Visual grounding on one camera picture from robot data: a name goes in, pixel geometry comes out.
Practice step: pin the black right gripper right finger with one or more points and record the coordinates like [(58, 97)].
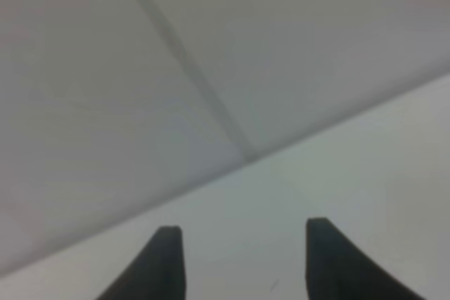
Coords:
[(337, 269)]

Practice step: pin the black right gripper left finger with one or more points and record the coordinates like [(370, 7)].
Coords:
[(157, 272)]

